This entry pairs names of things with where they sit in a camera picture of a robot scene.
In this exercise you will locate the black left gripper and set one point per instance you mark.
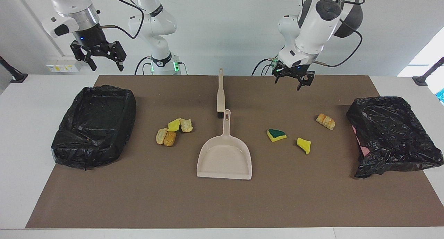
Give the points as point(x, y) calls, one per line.
point(295, 70)

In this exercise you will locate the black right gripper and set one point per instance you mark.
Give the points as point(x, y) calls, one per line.
point(93, 40)

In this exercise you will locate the striped orange bread piece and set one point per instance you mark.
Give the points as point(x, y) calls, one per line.
point(326, 121)

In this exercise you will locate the green and yellow sponge piece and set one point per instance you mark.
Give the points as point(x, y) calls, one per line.
point(276, 134)

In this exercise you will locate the notched yellow sponge piece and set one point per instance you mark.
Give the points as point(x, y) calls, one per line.
point(304, 144)

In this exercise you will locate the beige hand brush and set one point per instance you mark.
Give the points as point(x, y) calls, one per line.
point(221, 96)

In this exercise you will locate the yellow sponge block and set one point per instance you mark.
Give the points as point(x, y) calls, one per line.
point(173, 124)

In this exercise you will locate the pale bread piece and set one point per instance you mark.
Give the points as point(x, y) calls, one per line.
point(161, 136)
point(186, 125)

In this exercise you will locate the brown bread piece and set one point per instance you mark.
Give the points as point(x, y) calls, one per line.
point(169, 139)

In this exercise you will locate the beige plastic dustpan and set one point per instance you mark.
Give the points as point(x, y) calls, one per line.
point(223, 159)

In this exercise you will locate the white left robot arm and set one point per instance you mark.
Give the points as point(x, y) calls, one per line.
point(317, 27)

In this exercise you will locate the black bag lined pink bin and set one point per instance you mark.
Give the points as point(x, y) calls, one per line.
point(392, 135)

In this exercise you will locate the black clamp stand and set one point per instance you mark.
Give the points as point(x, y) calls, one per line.
point(17, 77)
point(421, 80)

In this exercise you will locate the brown table mat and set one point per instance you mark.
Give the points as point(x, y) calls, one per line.
point(222, 197)

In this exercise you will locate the teal plastic item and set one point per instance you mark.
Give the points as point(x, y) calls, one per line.
point(441, 96)

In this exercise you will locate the white wall power strip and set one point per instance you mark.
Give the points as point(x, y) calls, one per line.
point(60, 68)

